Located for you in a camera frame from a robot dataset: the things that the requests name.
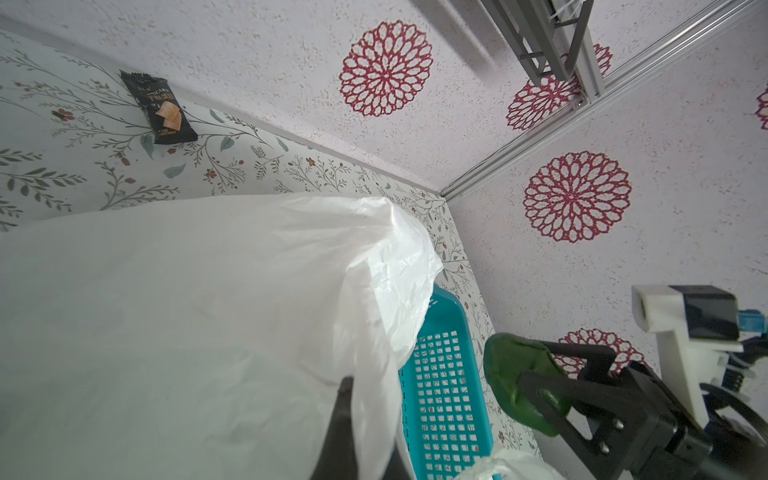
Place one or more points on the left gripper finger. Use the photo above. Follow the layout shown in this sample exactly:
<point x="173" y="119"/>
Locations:
<point x="338" y="459"/>

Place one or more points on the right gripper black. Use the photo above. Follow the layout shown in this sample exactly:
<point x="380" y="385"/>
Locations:
<point x="638" y="426"/>

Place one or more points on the white plastic bag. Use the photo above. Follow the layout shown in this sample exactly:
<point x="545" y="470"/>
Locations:
<point x="207" y="338"/>

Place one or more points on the teal plastic basket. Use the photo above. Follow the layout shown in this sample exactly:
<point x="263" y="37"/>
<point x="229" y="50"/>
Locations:
<point x="445" y="419"/>

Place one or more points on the black snack packet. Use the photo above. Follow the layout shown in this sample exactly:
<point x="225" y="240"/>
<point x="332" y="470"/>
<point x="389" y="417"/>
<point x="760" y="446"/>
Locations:
<point x="167" y="119"/>

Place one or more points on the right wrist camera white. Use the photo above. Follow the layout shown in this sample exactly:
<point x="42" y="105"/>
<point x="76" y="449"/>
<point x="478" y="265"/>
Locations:
<point x="705" y="343"/>

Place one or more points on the grey wall shelf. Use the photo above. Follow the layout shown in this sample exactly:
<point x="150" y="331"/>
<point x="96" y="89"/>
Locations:
<point x="551" y="41"/>

